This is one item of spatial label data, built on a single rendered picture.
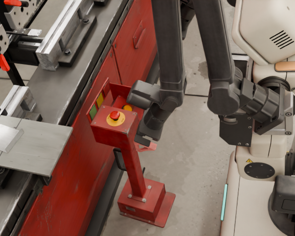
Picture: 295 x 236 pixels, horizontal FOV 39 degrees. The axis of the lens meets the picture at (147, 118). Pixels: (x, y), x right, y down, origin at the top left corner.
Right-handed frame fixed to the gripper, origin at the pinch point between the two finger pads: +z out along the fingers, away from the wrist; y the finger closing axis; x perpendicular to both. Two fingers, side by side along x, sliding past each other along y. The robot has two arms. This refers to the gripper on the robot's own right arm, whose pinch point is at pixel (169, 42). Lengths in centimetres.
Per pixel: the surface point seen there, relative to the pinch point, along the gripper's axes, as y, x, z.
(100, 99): 14.5, -14.7, 28.4
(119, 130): 26.3, -4.1, 26.4
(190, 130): -35, 44, 89
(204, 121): -43, 50, 86
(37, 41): -13, -49, 43
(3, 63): 35, -47, 2
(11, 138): 50, -37, 18
